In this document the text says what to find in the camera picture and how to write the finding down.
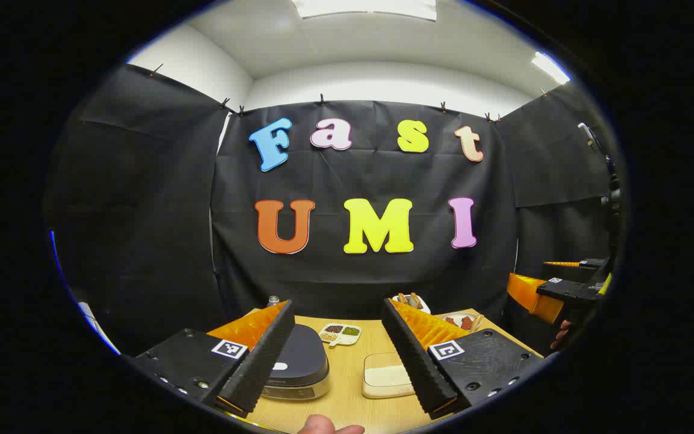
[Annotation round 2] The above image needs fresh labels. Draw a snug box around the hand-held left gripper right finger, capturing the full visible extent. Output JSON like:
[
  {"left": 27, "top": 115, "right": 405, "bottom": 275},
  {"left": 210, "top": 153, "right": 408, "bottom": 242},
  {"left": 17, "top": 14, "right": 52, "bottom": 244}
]
[{"left": 381, "top": 298, "right": 545, "bottom": 421}]

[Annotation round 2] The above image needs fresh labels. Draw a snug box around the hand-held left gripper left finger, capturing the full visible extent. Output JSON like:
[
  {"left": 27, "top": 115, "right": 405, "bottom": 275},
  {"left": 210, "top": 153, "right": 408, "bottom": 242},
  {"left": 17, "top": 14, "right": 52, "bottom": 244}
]
[{"left": 123, "top": 300, "right": 296, "bottom": 418}]

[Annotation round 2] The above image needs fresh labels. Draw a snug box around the clear box of rice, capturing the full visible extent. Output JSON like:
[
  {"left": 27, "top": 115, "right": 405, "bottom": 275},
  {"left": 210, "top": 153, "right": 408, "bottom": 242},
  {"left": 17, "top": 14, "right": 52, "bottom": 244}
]
[{"left": 362, "top": 353, "right": 417, "bottom": 400}]

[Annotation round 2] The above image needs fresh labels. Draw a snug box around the dark grey rice cooker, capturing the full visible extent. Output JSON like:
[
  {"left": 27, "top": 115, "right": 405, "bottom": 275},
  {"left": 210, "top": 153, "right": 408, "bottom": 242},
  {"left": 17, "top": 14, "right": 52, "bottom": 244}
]
[{"left": 260, "top": 324, "right": 331, "bottom": 400}]

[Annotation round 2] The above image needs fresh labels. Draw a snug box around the white toaster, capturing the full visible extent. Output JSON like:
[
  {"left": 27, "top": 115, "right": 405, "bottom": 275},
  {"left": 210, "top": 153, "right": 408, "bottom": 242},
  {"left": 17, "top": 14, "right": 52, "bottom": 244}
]
[{"left": 392, "top": 293, "right": 432, "bottom": 315}]

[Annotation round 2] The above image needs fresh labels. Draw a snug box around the white round plate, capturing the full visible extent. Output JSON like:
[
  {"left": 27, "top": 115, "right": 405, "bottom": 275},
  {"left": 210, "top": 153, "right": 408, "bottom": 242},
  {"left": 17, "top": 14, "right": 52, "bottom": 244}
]
[{"left": 437, "top": 312, "right": 485, "bottom": 333}]

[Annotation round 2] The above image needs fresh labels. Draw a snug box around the black metal stand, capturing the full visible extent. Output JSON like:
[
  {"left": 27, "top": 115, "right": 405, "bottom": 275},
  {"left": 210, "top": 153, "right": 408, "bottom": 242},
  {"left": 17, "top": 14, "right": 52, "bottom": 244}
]
[{"left": 577, "top": 122, "right": 623, "bottom": 233}]

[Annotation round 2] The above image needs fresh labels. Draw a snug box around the white divided seasoning dish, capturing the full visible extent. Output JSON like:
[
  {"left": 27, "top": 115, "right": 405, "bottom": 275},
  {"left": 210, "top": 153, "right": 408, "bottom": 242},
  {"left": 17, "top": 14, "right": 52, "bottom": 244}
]
[{"left": 319, "top": 324, "right": 362, "bottom": 348}]

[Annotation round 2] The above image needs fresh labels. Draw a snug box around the white panel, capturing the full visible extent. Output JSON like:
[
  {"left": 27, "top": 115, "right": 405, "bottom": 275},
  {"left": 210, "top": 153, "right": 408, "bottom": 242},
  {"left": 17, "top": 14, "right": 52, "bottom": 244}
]
[{"left": 78, "top": 301, "right": 122, "bottom": 356}]

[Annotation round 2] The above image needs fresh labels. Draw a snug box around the black backdrop cloth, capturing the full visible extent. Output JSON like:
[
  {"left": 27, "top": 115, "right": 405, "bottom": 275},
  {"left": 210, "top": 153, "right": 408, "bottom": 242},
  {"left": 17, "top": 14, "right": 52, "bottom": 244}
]
[{"left": 43, "top": 63, "right": 622, "bottom": 356}]

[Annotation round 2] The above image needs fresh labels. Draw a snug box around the rectangular ceiling light panel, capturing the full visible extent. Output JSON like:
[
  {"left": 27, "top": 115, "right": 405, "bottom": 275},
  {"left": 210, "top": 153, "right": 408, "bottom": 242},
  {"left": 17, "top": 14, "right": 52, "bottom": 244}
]
[
  {"left": 292, "top": 0, "right": 438, "bottom": 22},
  {"left": 531, "top": 51, "right": 571, "bottom": 85}
]

